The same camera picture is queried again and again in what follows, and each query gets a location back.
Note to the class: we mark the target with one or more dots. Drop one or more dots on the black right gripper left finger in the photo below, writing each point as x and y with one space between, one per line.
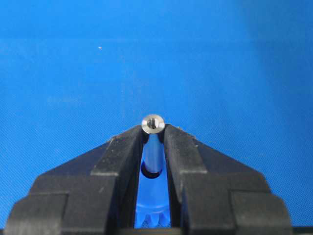
81 196

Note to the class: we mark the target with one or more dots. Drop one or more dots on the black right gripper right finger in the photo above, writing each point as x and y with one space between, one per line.
214 194

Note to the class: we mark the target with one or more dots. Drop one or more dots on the blue small gear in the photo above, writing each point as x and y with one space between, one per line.
152 204

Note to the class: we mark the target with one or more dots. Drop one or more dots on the blue table mat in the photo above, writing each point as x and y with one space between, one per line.
236 74

